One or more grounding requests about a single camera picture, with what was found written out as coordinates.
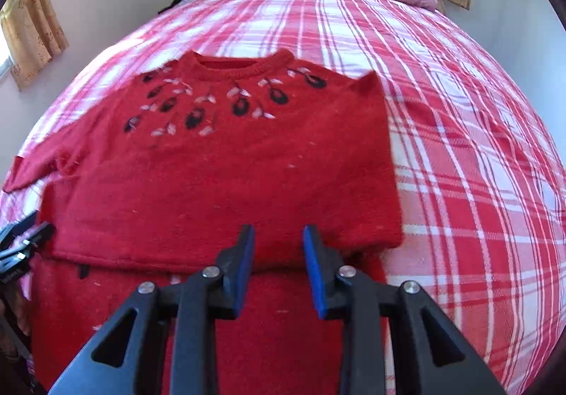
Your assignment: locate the red embroidered knit sweater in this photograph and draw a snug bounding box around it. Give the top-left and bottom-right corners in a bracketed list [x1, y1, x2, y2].
[30, 254, 390, 395]
[2, 48, 404, 271]

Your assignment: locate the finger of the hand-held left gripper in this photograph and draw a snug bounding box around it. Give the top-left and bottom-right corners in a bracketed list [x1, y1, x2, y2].
[0, 211, 40, 246]
[0, 222, 56, 274]

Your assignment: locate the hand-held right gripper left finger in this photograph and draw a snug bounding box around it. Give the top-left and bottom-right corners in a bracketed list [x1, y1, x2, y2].
[48, 224, 256, 395]

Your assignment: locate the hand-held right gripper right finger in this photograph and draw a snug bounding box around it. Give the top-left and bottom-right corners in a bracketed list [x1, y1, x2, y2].
[303, 224, 507, 395]

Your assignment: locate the red plaid bed blanket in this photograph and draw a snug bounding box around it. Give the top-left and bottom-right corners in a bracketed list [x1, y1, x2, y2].
[0, 0, 562, 395]

